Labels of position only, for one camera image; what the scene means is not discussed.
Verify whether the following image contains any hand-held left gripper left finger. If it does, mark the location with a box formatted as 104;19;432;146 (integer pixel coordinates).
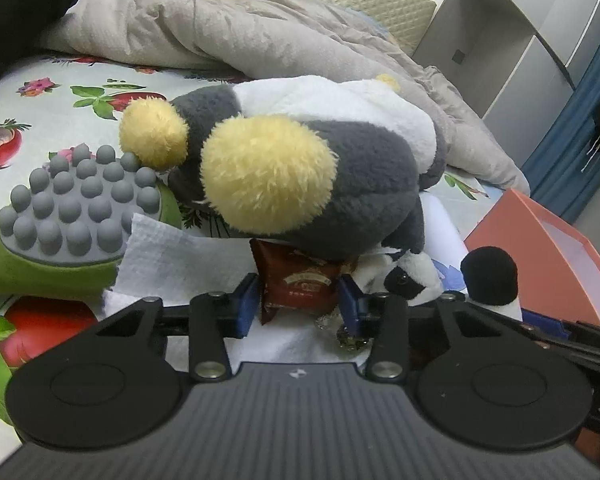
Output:
95;273;259;382

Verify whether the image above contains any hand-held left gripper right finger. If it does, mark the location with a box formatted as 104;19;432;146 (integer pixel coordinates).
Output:
339;274;524;381

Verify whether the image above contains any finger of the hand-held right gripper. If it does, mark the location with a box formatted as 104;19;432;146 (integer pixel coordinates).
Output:
522;309;600;362

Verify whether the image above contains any brown snack packet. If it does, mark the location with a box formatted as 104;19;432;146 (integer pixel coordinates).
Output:
249;238;357;327

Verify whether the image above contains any pink cardboard box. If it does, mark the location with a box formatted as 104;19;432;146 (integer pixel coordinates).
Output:
463;188;600;333

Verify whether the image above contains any black fuzzy plush ball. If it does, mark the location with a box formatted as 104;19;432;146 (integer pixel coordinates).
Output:
459;245;525;320

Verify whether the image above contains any shiny foil wrapper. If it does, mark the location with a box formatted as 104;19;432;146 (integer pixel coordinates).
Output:
316;309;373;352

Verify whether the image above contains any small black white plush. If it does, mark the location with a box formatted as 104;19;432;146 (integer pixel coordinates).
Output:
354;249;445;307

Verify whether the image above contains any white paper towel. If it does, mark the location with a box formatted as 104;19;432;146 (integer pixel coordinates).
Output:
99;212;262;312

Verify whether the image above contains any grey white penguin plush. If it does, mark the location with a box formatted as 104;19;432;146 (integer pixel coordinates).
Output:
118;73;450;262

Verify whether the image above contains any blue curtain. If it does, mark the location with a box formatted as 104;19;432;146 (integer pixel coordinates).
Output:
521;34;600;227

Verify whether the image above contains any green massage brush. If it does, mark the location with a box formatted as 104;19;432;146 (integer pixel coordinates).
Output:
0;143;182;297

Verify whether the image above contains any grey duvet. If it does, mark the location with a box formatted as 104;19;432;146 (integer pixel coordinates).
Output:
34;0;532;197

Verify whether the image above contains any white wardrobe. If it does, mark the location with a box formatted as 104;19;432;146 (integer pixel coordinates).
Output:
411;0;600;172

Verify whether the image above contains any black clothing pile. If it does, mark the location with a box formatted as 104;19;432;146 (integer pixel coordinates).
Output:
0;0;87;107

